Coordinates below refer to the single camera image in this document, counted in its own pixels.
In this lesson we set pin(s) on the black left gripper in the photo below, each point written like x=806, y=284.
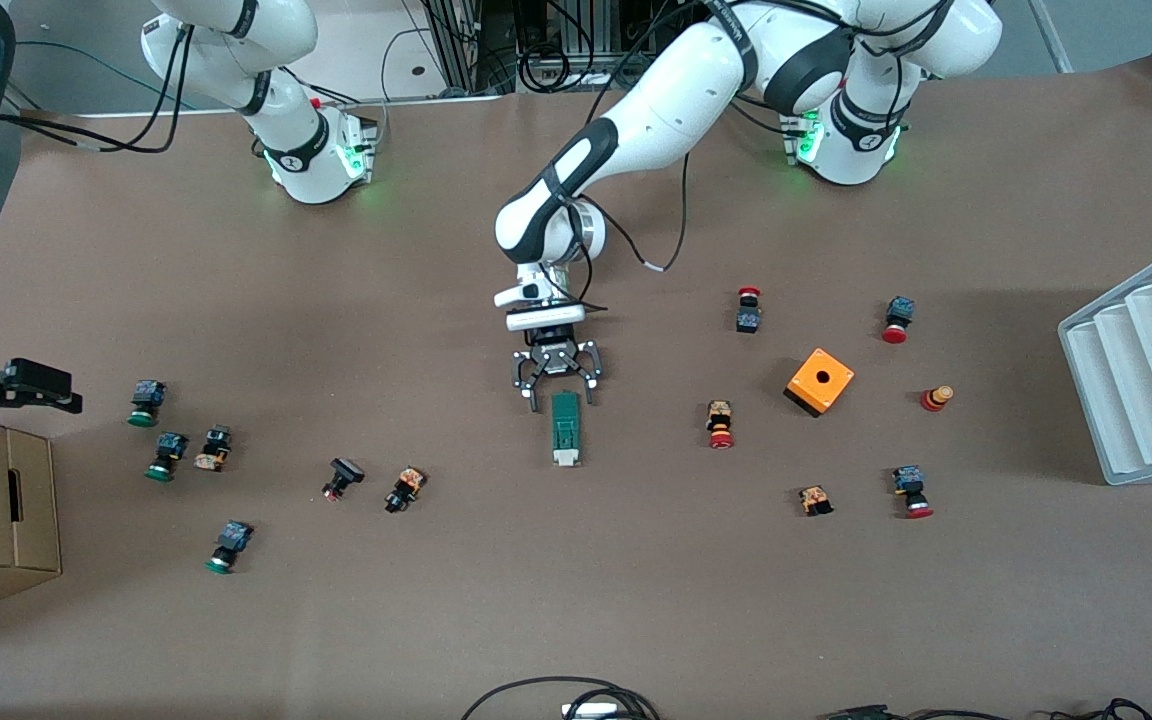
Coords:
x=556, y=357

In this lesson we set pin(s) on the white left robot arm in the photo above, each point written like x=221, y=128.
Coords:
x=676, y=100

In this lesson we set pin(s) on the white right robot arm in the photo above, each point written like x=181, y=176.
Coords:
x=306, y=150

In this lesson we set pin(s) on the green mushroom push button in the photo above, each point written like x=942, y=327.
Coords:
x=148, y=393
x=172, y=445
x=234, y=538

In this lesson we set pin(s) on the red mushroom button orange base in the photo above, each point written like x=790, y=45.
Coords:
x=720, y=415

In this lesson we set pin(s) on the black square button red base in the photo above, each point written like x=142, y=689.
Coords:
x=346, y=470

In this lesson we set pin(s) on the small orange contact block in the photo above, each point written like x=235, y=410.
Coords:
x=815, y=498

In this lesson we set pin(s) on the metal equipment rack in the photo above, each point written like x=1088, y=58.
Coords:
x=496, y=40

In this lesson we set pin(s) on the red mushroom button blue base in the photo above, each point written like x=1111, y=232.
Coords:
x=908, y=482
x=900, y=310

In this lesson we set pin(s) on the white power strip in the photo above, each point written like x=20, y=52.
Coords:
x=591, y=711

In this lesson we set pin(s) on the red yellow emergency stop head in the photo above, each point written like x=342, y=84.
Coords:
x=934, y=400

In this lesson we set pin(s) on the grey white slotted tray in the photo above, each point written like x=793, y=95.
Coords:
x=1136, y=380

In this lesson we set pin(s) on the orange button enclosure box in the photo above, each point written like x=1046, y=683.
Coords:
x=806, y=390

